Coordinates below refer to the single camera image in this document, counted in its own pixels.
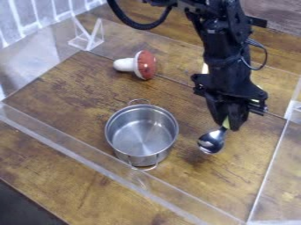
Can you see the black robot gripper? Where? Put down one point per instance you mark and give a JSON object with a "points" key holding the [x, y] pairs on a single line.
{"points": [[227, 89]]}

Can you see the clear acrylic triangular bracket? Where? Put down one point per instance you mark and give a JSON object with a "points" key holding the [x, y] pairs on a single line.
{"points": [[85, 41]]}

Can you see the black bar on table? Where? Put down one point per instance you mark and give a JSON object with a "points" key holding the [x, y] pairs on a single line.
{"points": [[256, 21]]}

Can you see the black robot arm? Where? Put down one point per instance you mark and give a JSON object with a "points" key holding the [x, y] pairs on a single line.
{"points": [[223, 28]]}

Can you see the clear acrylic enclosure wall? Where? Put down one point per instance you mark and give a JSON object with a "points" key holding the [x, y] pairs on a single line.
{"points": [[34, 31]]}

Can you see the red white toy mushroom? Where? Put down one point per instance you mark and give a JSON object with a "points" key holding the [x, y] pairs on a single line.
{"points": [[141, 65]]}

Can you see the stainless steel pot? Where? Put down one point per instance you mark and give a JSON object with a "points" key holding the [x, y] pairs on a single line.
{"points": [[140, 131]]}

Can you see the green handled metal spoon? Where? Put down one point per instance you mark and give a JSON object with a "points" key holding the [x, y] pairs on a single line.
{"points": [[211, 141]]}

